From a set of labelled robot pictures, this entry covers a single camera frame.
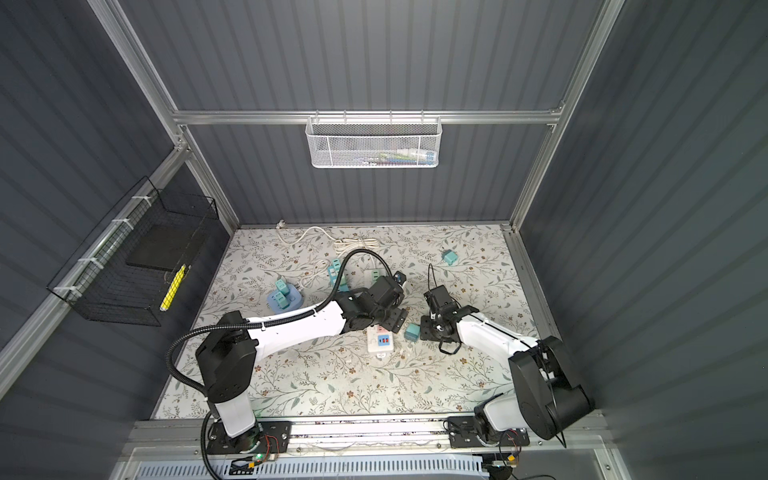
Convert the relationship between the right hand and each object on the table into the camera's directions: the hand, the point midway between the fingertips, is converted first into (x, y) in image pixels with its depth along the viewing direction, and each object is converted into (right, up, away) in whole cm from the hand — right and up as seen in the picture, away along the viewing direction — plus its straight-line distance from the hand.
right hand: (431, 332), depth 90 cm
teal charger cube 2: (-31, +21, +9) cm, 38 cm away
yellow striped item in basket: (-63, +15, -21) cm, 69 cm away
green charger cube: (-17, +17, +6) cm, 25 cm away
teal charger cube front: (-46, +10, +1) cm, 47 cm away
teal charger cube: (-48, +14, +5) cm, 50 cm away
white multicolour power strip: (-16, -1, -3) cm, 16 cm away
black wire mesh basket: (-76, +21, -18) cm, 81 cm away
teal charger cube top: (+10, +22, +18) cm, 30 cm away
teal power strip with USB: (-32, +17, +12) cm, 38 cm away
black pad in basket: (-70, +26, -15) cm, 76 cm away
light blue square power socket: (-44, +10, +7) cm, 46 cm away
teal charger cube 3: (-6, 0, -1) cm, 6 cm away
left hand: (-11, +8, -5) cm, 14 cm away
